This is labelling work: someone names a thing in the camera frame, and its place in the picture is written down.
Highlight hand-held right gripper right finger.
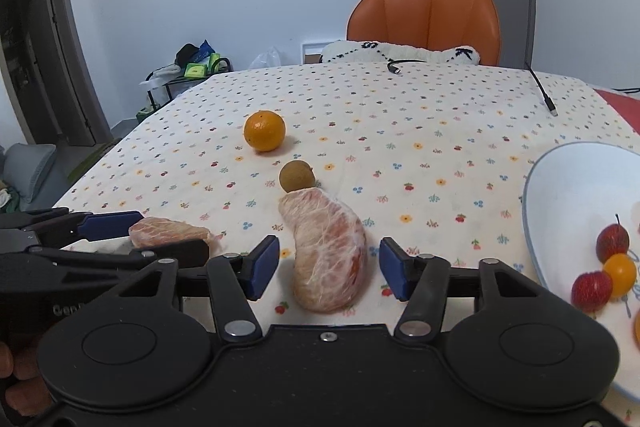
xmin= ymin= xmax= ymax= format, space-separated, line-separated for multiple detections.
xmin=378 ymin=237 xmax=552 ymax=340

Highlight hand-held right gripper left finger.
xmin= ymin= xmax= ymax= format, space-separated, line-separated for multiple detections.
xmin=102 ymin=234 xmax=281 ymax=341

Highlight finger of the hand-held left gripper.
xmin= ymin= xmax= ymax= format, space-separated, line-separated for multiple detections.
xmin=20 ymin=207 xmax=146 ymax=243
xmin=27 ymin=239 xmax=211 ymax=270

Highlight long peeled tangerine piece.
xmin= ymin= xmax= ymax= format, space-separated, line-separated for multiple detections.
xmin=128 ymin=217 xmax=217 ymax=253

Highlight curved peeled tangerine piece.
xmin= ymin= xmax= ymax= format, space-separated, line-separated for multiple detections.
xmin=278 ymin=188 xmax=367 ymax=313

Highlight white bowl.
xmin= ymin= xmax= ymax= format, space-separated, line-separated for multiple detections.
xmin=521 ymin=142 xmax=640 ymax=409

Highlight small kumquat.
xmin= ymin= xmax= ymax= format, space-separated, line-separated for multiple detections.
xmin=602 ymin=253 xmax=638 ymax=299

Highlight person's left hand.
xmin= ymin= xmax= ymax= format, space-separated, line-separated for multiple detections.
xmin=0 ymin=339 xmax=54 ymax=414

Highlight grey pillow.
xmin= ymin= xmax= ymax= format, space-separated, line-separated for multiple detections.
xmin=0 ymin=143 xmax=57 ymax=206

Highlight brown kiwi back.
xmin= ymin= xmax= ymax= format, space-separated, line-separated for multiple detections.
xmin=279 ymin=160 xmax=317 ymax=194

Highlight floral tablecloth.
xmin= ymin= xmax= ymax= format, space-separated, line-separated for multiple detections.
xmin=50 ymin=61 xmax=640 ymax=334

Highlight medium orange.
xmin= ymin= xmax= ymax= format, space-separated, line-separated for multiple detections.
xmin=243 ymin=110 xmax=287 ymax=154

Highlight black shelf rack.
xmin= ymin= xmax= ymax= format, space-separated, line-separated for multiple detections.
xmin=145 ymin=57 xmax=234 ymax=111

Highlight white crumpled bag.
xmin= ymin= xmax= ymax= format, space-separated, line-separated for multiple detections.
xmin=139 ymin=65 xmax=181 ymax=93

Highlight green packets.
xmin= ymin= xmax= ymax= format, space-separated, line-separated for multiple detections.
xmin=183 ymin=52 xmax=221 ymax=78

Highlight black cloth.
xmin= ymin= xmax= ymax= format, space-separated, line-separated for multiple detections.
xmin=174 ymin=43 xmax=202 ymax=66

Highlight blue bag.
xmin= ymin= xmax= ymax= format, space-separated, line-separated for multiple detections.
xmin=192 ymin=39 xmax=216 ymax=62

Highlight clear plastic bag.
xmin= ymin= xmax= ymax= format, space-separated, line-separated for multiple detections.
xmin=248 ymin=46 xmax=284 ymax=70

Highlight black and white cushion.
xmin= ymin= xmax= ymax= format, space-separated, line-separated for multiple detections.
xmin=320 ymin=39 xmax=484 ymax=67

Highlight white framed board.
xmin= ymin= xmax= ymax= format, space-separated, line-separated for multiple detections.
xmin=300 ymin=39 xmax=347 ymax=66

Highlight orange chair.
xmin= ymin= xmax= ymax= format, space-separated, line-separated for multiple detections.
xmin=346 ymin=0 xmax=502 ymax=68

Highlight red cloth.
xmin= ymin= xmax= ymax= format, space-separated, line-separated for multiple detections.
xmin=594 ymin=88 xmax=640 ymax=133

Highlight dark doorway frame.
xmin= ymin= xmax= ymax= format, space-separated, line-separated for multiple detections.
xmin=0 ymin=0 xmax=114 ymax=148

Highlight black plug cable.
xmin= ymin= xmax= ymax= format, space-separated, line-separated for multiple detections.
xmin=387 ymin=59 xmax=429 ymax=76

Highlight black thin cable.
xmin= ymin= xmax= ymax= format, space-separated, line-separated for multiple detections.
xmin=525 ymin=62 xmax=559 ymax=116

